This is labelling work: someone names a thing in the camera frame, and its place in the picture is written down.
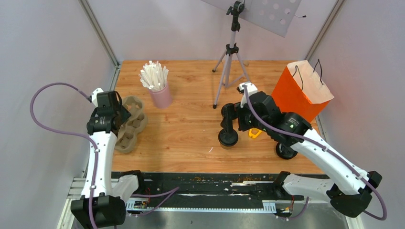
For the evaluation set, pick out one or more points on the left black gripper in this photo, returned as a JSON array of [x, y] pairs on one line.
[[125, 113]]

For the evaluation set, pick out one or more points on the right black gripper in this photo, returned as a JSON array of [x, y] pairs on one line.
[[227, 122]]

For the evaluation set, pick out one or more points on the black plastic cup lid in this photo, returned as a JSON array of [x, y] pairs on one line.
[[228, 137]]

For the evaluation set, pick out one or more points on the brown paper cup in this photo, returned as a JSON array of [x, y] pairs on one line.
[[227, 145]]

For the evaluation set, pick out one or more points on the orange paper bag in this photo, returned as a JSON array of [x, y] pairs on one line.
[[301, 89]]

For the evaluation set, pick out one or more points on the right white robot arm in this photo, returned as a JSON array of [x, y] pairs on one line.
[[348, 188]]

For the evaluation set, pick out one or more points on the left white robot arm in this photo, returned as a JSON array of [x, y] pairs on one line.
[[101, 205]]

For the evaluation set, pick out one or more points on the grey pulp cup carrier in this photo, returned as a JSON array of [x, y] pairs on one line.
[[127, 135]]

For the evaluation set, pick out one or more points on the pink translucent straw holder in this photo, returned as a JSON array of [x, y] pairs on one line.
[[163, 98]]

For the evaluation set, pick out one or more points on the bundle of white straws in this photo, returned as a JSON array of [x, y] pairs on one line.
[[154, 76]]

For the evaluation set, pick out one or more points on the grey perforated panel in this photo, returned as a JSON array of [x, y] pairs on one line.
[[272, 15]]

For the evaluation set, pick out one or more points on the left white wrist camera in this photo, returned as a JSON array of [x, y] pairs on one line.
[[93, 96]]

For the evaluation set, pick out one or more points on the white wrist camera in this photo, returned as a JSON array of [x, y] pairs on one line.
[[246, 89], [93, 96]]

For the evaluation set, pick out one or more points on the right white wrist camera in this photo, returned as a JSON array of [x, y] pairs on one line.
[[246, 89]]

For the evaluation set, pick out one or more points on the yellow triangular plastic bracket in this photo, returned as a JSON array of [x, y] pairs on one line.
[[254, 133]]

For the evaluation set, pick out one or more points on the silver camera tripod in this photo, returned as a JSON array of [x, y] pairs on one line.
[[231, 49]]

